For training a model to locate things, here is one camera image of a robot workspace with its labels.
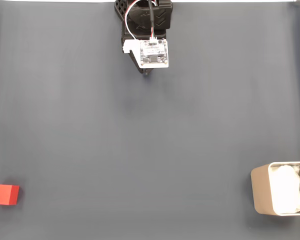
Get red cube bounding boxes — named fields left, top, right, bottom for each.
left=0, top=183, right=20, bottom=206

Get beige rounded box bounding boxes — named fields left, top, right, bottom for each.
left=250, top=161, right=300, bottom=216

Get white red servo cable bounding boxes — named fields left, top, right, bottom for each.
left=124, top=0, right=141, bottom=41

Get white crumpled cloth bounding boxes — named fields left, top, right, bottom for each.
left=269, top=164, right=300, bottom=215

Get dark blue-grey mat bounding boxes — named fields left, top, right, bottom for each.
left=0, top=1, right=300, bottom=240

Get black camera cable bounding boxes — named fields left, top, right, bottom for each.
left=147, top=0, right=159, bottom=42

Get white camera board mount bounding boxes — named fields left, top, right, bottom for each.
left=123, top=36, right=170, bottom=69

